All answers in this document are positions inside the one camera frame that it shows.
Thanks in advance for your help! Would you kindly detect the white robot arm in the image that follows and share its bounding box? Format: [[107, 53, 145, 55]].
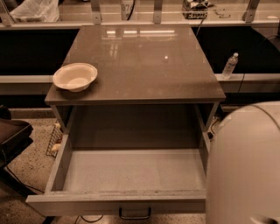
[[206, 101, 280, 224]]

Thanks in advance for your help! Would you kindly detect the grey cabinet with glossy top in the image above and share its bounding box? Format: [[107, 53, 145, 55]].
[[45, 24, 225, 150]]

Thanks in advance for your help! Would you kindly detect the open grey top drawer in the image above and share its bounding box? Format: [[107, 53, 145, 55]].
[[25, 104, 218, 217]]

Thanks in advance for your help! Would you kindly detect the white plastic bag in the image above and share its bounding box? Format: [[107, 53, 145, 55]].
[[10, 0, 60, 22]]

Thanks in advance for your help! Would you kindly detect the white paper bowl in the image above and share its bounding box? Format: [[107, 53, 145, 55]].
[[52, 63, 98, 92]]

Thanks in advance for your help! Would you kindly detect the clear plastic water bottle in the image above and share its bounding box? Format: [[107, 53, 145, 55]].
[[222, 52, 239, 80]]

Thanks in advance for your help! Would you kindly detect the black electronic box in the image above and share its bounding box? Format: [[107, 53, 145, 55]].
[[182, 0, 208, 19]]

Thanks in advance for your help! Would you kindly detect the black chair at left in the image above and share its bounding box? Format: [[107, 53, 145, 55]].
[[0, 104, 38, 198]]

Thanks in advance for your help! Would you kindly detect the black floor cable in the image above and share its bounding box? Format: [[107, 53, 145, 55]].
[[207, 117, 220, 141]]

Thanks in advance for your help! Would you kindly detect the wire basket on floor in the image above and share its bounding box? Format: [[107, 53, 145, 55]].
[[45, 122, 63, 158]]

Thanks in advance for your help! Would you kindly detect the black drawer handle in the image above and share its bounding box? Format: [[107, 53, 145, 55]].
[[118, 207, 151, 221]]

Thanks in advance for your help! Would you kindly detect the grey railing frame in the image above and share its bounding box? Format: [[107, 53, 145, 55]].
[[0, 0, 280, 28]]

